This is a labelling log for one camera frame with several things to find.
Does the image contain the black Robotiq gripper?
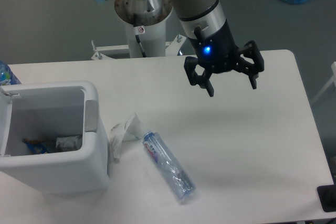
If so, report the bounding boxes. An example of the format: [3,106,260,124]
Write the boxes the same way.
[184,22,264,97]

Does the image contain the white paper wrapper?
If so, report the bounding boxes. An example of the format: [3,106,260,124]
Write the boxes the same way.
[108,113,148,162]

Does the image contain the clear plastic water bottle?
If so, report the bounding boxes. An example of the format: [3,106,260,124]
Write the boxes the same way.
[142,131,196,200]

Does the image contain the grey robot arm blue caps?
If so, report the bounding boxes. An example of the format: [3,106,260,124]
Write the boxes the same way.
[96,0,264,96]

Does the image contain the white plastic trash can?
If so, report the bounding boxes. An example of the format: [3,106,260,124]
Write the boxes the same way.
[1,81,110,194]

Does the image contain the black device at table corner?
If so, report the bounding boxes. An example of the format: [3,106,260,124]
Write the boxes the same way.
[317,185,335,212]

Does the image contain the dark snack wrappers in bin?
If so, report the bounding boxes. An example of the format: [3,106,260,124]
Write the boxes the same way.
[23,135,82,155]

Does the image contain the blue labelled bottle at edge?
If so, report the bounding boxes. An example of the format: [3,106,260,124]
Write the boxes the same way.
[0,61,21,86]

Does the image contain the white pedestal base frame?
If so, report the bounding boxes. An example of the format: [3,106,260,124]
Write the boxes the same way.
[91,34,187,60]

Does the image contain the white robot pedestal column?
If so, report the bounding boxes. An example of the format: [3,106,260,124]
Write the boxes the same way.
[113,0,173,58]

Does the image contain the black cable on pedestal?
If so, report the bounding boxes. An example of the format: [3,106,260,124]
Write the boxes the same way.
[133,13,147,58]

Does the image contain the white frame at right edge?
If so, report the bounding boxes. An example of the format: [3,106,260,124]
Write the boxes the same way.
[311,61,335,106]

